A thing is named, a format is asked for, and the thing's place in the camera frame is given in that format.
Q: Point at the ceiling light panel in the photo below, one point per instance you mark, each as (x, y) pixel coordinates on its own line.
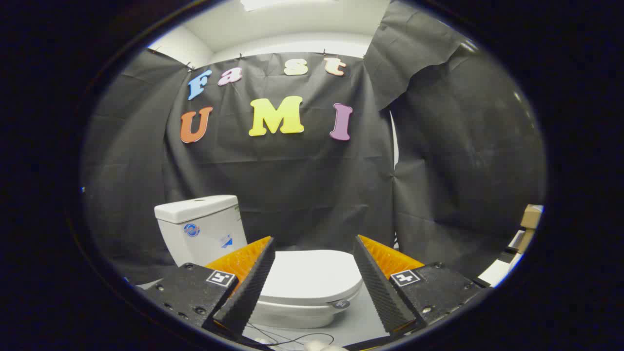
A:
(263, 4)

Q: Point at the white toilet with tank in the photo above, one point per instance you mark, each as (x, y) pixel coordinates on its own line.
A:
(204, 229)

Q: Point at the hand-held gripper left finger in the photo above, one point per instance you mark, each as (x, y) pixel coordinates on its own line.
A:
(248, 287)

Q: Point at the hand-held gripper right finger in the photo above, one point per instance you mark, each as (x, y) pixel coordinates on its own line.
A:
(382, 287)

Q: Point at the white toilet lid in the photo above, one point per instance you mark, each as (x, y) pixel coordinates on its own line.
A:
(312, 275)

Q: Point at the black backdrop cloth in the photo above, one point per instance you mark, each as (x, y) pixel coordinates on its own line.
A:
(302, 185)

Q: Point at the brown cardboard box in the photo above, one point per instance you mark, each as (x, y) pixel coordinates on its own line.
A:
(530, 219)

